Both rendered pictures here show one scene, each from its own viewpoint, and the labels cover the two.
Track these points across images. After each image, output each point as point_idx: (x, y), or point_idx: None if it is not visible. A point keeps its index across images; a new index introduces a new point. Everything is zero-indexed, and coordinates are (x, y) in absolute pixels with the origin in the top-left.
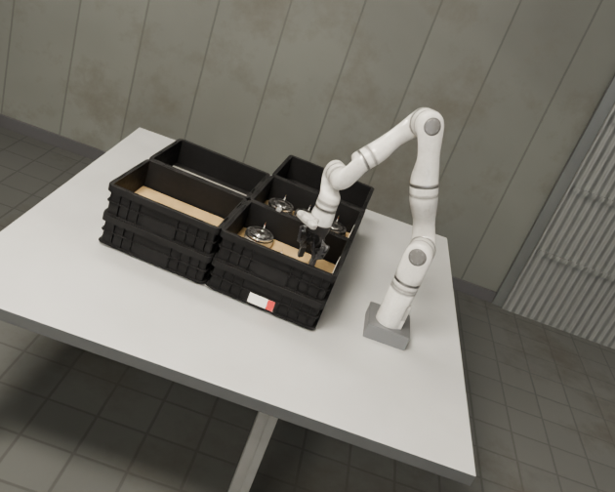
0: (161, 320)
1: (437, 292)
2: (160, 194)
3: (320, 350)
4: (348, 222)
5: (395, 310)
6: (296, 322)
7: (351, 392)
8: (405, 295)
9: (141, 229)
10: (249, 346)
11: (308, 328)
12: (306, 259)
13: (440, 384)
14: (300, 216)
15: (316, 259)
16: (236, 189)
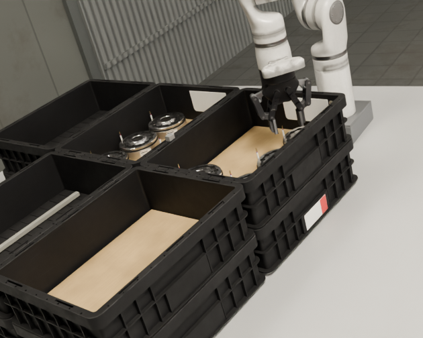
0: (377, 326)
1: None
2: (55, 292)
3: (397, 175)
4: (157, 109)
5: (350, 88)
6: (346, 188)
7: None
8: (348, 63)
9: (176, 316)
10: (411, 233)
11: (356, 179)
12: (245, 147)
13: None
14: (275, 72)
15: (309, 104)
16: (42, 210)
